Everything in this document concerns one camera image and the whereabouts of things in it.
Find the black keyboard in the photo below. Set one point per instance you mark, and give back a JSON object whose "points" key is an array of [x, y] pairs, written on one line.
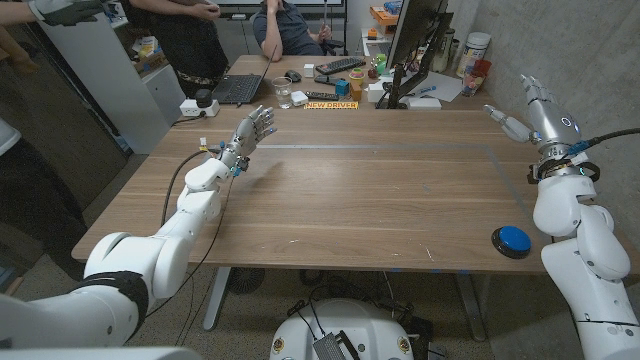
{"points": [[340, 65]]}

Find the blue cube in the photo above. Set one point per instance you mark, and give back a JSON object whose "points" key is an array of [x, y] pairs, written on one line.
{"points": [[342, 88]]}

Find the clear drinking glass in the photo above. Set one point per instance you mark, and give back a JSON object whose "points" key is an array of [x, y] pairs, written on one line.
{"points": [[282, 92]]}

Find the black remote control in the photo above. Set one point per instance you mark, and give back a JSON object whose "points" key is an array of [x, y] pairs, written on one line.
{"points": [[322, 95]]}

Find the small white charger box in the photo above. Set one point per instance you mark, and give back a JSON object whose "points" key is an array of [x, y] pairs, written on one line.
{"points": [[299, 98]]}

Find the grey table leg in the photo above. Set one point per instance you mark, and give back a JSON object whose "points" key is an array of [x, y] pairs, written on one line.
{"points": [[472, 310], [216, 300]]}

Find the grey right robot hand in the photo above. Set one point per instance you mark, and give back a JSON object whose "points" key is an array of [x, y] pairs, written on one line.
{"points": [[552, 122]]}

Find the black monitor on stand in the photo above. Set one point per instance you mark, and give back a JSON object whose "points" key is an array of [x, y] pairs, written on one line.
{"points": [[415, 25]]}

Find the black computer mouse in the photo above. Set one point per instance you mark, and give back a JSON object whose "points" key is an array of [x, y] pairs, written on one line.
{"points": [[293, 76]]}

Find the dark bottle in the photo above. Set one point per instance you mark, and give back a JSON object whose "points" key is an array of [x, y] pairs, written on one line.
{"points": [[443, 50]]}

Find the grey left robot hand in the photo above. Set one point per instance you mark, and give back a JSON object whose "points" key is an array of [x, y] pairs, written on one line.
{"points": [[246, 137]]}

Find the white power strip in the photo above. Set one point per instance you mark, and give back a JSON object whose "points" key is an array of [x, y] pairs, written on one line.
{"points": [[187, 107]]}

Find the black floor fan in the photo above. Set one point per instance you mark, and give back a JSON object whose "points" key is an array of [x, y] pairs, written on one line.
{"points": [[245, 280]]}

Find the silver laptop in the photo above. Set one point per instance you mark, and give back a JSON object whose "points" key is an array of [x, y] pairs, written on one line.
{"points": [[379, 48]]}

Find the white cabinet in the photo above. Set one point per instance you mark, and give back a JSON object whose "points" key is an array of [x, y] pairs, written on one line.
{"points": [[110, 80]]}

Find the person in dark trousers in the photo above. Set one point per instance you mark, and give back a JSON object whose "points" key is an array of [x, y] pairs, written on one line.
{"points": [[30, 200]]}

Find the thin grabber stick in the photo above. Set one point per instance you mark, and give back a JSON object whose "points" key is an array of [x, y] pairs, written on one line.
{"points": [[325, 15]]}

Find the person forearm with dark glove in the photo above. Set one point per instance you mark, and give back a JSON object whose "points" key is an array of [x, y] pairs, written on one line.
{"points": [[70, 11]]}

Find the white paper sheet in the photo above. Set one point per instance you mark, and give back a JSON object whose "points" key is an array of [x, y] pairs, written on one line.
{"points": [[445, 84]]}

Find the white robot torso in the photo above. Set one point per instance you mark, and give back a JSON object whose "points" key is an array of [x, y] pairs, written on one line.
{"points": [[100, 354]]}

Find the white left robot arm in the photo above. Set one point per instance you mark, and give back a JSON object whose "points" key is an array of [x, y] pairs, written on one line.
{"points": [[150, 255]]}

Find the yellow new driver sign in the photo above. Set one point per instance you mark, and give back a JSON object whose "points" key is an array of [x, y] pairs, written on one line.
{"points": [[331, 105]]}

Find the small white cube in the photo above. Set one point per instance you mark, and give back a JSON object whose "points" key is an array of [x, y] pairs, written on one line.
{"points": [[309, 70]]}

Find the dark phone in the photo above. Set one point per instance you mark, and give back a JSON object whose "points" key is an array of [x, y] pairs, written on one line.
{"points": [[327, 79]]}

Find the black plug adapter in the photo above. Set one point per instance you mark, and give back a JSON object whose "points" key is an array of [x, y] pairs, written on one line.
{"points": [[203, 97]]}

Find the colourful round toy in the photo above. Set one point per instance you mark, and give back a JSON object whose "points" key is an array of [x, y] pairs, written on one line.
{"points": [[356, 75]]}

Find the blue button with black base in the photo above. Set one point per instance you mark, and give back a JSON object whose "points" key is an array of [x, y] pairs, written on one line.
{"points": [[512, 240]]}

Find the cardboard box with items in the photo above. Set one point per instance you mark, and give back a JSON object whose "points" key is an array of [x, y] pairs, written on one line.
{"points": [[150, 57]]}

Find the green toy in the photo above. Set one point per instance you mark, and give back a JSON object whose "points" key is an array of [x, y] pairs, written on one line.
{"points": [[380, 63]]}

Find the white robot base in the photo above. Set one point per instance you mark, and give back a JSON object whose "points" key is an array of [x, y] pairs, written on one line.
{"points": [[360, 330]]}

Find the orange wooden block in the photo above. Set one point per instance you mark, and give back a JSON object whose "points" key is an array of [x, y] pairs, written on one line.
{"points": [[356, 93]]}

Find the white canister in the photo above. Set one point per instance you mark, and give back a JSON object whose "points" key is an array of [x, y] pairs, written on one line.
{"points": [[474, 47]]}

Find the flat white box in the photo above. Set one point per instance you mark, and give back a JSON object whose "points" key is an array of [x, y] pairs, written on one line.
{"points": [[424, 103]]}

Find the black laptop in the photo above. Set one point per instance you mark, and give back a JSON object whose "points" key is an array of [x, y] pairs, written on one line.
{"points": [[239, 89]]}

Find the white square box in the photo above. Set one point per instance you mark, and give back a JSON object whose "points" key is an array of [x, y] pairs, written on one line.
{"points": [[375, 93]]}

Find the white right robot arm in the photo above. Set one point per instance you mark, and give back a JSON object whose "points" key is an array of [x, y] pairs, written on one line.
{"points": [[590, 260]]}

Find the standing person in black clothes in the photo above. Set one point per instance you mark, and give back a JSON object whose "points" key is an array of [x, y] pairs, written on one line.
{"points": [[190, 45]]}

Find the orange box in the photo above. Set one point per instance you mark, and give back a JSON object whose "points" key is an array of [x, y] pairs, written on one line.
{"points": [[384, 16]]}

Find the seated person in dark shirt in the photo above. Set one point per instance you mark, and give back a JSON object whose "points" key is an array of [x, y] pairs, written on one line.
{"points": [[295, 35]]}

